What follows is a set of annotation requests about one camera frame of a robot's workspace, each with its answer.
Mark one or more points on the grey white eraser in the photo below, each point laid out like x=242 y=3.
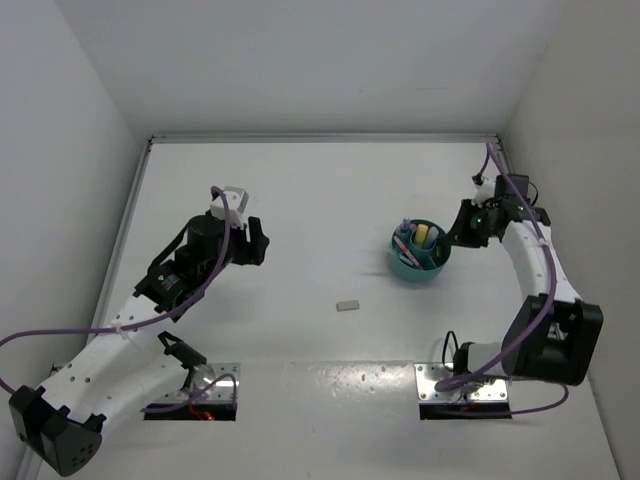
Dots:
x=349 y=305

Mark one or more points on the clear blue-capped glue bottle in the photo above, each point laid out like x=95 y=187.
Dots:
x=404 y=230

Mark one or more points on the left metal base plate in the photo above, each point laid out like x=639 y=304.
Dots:
x=220 y=380

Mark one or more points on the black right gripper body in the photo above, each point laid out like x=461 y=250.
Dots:
x=472 y=227

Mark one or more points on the yellow highlighter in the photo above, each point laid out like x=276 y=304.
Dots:
x=421 y=235

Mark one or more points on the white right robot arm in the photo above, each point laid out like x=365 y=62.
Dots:
x=553 y=336

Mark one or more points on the teal round organizer container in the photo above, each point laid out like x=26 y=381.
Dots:
x=418 y=251

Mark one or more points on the aluminium table edge rail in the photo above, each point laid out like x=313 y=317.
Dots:
x=537 y=267

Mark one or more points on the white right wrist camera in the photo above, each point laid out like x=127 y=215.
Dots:
x=485 y=189

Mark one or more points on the pink thin pen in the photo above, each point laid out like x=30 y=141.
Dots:
x=407 y=252

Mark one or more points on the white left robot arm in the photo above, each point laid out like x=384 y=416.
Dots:
x=136 y=361

